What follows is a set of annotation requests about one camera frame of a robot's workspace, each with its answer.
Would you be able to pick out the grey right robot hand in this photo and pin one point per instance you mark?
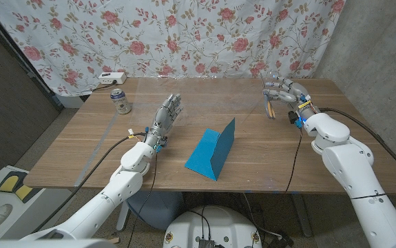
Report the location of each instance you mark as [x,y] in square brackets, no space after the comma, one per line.
[294,94]

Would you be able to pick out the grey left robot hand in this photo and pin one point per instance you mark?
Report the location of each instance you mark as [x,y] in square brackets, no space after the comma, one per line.
[165,117]

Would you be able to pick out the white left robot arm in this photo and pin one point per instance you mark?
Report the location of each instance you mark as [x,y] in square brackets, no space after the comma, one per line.
[122,186]

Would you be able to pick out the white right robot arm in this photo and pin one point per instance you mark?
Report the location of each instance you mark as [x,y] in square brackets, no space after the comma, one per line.
[352,165]

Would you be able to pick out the silver beverage can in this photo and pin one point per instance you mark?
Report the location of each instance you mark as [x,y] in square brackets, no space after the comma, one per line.
[121,102]

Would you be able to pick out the blue folded paper card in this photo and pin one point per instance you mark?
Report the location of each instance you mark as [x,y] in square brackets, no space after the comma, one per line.
[204,151]

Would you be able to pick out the white power strip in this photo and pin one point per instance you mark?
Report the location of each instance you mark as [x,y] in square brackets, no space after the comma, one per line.
[112,78]

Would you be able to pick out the floral rose backdrop cloth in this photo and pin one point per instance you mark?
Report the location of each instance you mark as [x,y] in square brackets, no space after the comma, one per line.
[184,38]

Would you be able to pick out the grey stool with white legs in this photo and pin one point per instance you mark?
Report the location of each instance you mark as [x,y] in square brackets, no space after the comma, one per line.
[156,210]

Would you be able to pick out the grey table leg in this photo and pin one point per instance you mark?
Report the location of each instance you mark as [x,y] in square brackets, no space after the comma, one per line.
[301,213]

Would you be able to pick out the white robot torso base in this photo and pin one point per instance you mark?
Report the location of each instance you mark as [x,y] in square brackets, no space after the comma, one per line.
[218,224]

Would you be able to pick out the black power adapter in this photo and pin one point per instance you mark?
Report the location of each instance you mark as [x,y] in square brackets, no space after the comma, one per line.
[282,240]

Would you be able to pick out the white floor platform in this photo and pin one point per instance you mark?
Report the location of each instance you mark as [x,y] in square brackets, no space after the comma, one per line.
[46,206]

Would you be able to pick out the yellow black foot pedal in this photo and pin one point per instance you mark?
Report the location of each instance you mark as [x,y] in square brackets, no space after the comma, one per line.
[11,184]

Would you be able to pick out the black door frame strip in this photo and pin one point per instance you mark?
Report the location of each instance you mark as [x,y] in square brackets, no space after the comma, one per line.
[29,65]

